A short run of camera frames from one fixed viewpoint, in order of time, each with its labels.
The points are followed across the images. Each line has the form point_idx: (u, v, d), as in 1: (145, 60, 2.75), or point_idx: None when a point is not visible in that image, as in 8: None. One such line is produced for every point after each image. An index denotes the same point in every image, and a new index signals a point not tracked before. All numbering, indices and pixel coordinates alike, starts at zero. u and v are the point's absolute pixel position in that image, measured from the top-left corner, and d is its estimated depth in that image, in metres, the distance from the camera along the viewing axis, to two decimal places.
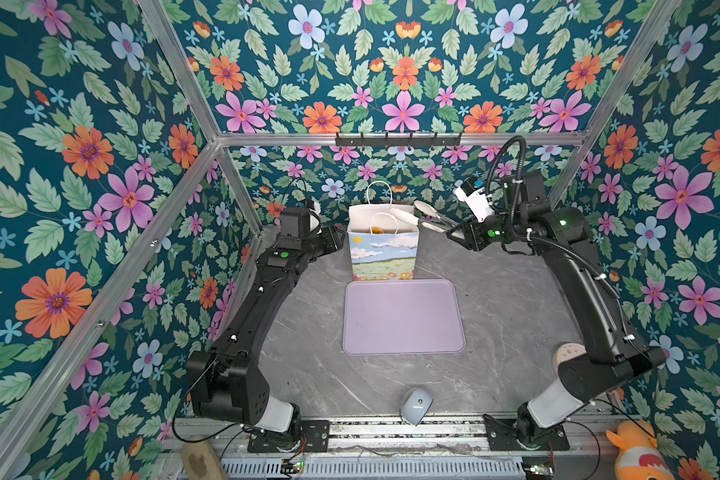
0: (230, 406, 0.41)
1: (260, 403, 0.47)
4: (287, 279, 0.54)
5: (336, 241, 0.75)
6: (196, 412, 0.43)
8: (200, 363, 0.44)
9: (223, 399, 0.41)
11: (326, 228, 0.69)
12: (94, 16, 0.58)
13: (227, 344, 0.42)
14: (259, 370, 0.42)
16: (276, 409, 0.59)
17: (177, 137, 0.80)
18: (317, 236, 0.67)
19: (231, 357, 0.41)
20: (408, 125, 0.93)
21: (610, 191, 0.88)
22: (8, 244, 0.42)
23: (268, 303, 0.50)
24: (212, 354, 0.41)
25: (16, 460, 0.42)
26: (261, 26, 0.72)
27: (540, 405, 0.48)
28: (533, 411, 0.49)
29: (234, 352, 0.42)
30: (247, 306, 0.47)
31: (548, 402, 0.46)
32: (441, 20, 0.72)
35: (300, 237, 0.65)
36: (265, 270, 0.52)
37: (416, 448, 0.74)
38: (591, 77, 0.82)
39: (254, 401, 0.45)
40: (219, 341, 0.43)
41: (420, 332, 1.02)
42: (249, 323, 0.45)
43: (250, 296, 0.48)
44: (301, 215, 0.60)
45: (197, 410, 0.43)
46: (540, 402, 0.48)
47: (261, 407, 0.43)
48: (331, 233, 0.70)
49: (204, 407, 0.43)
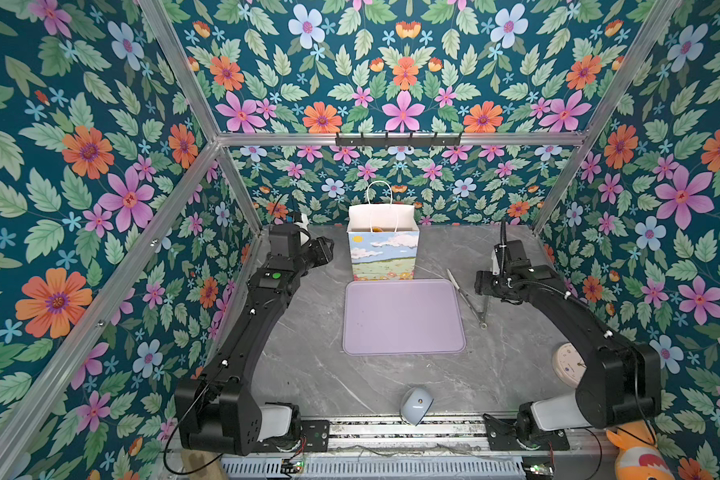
0: (221, 436, 0.39)
1: (252, 432, 0.45)
4: (278, 299, 0.53)
5: (326, 253, 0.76)
6: (185, 445, 0.41)
8: (189, 392, 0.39)
9: (213, 429, 0.39)
11: (317, 241, 0.69)
12: (94, 16, 0.58)
13: (218, 370, 0.41)
14: (250, 396, 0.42)
16: (273, 418, 0.58)
17: (177, 137, 0.80)
18: (306, 250, 0.66)
19: (222, 384, 0.40)
20: (408, 125, 0.93)
21: (610, 191, 0.88)
22: (8, 244, 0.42)
23: (259, 326, 0.49)
24: (202, 382, 0.40)
25: (16, 460, 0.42)
26: (261, 26, 0.72)
27: (544, 409, 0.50)
28: (536, 414, 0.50)
29: (225, 377, 0.40)
30: (238, 330, 0.46)
31: (555, 411, 0.59)
32: (441, 20, 0.72)
35: (290, 257, 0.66)
36: (256, 292, 0.51)
37: (416, 448, 0.74)
38: (591, 77, 0.82)
39: (246, 430, 0.43)
40: (210, 367, 0.41)
41: (419, 331, 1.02)
42: (240, 347, 0.44)
43: (241, 320, 0.47)
44: (289, 234, 0.59)
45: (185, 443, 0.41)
46: (545, 407, 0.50)
47: (253, 435, 0.45)
48: (321, 246, 0.70)
49: (192, 439, 0.41)
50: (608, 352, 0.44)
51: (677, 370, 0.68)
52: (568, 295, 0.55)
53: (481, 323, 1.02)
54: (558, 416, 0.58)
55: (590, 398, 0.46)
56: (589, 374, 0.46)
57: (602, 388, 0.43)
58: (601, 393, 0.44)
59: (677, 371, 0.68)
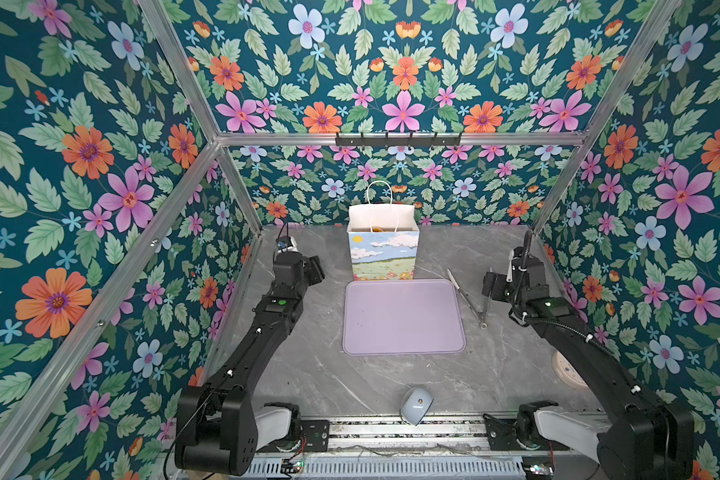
0: (217, 451, 0.39)
1: (248, 450, 0.44)
4: (282, 322, 0.56)
5: (319, 272, 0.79)
6: (179, 461, 0.40)
8: (193, 399, 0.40)
9: (210, 444, 0.40)
11: (312, 260, 0.74)
12: (94, 16, 0.58)
13: (223, 379, 0.43)
14: (251, 410, 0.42)
16: (271, 420, 0.58)
17: (177, 136, 0.80)
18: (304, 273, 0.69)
19: (224, 394, 0.40)
20: (408, 125, 0.93)
21: (610, 191, 0.88)
22: (8, 244, 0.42)
23: (263, 345, 0.51)
24: (205, 391, 0.41)
25: (16, 460, 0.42)
26: (261, 26, 0.72)
27: (552, 421, 0.60)
28: (538, 424, 0.64)
29: (228, 387, 0.42)
30: (243, 347, 0.48)
31: (563, 431, 0.57)
32: (441, 20, 0.72)
35: (293, 284, 0.62)
36: (262, 314, 0.55)
37: (416, 448, 0.74)
38: (591, 77, 0.82)
39: (244, 445, 0.43)
40: (215, 376, 0.43)
41: (419, 332, 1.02)
42: (245, 360, 0.46)
43: (247, 338, 0.50)
44: (293, 264, 0.62)
45: (179, 458, 0.40)
46: (552, 420, 0.60)
47: (248, 455, 0.44)
48: (315, 265, 0.75)
49: (187, 452, 0.40)
50: (637, 413, 0.41)
51: (676, 370, 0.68)
52: (590, 338, 0.51)
53: (481, 323, 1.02)
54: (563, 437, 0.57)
55: (615, 457, 0.43)
56: (615, 433, 0.42)
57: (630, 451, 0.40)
58: (628, 455, 0.40)
59: (677, 371, 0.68)
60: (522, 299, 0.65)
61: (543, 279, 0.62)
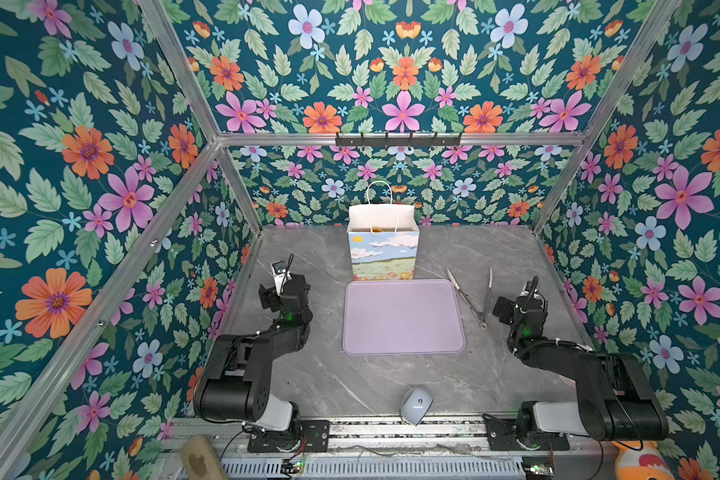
0: (236, 387, 0.44)
1: (262, 399, 0.47)
4: (294, 334, 0.65)
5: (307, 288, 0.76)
6: (198, 402, 0.43)
8: (225, 345, 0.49)
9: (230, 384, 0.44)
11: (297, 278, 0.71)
12: (94, 16, 0.58)
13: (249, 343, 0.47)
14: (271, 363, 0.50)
16: (275, 408, 0.59)
17: (177, 137, 0.80)
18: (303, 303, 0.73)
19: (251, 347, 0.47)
20: (408, 125, 0.93)
21: (610, 191, 0.88)
22: (8, 244, 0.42)
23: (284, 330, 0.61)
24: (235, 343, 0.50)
25: (16, 460, 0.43)
26: (261, 26, 0.72)
27: (546, 410, 0.62)
28: (536, 413, 0.65)
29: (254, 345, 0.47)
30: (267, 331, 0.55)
31: (557, 415, 0.58)
32: (441, 20, 0.72)
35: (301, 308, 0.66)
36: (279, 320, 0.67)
37: (416, 448, 0.74)
38: (591, 77, 0.82)
39: (262, 384, 0.47)
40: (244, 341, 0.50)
41: (420, 332, 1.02)
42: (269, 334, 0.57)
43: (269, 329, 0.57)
44: (300, 292, 0.71)
45: (197, 401, 0.43)
46: (546, 407, 0.63)
47: (261, 403, 0.47)
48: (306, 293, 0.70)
49: (207, 392, 0.43)
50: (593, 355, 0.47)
51: (677, 370, 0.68)
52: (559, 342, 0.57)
53: (481, 323, 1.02)
54: (560, 422, 0.57)
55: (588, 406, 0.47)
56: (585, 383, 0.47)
57: (595, 380, 0.46)
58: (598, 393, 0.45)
59: (677, 371, 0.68)
60: (514, 336, 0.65)
61: (540, 320, 0.71)
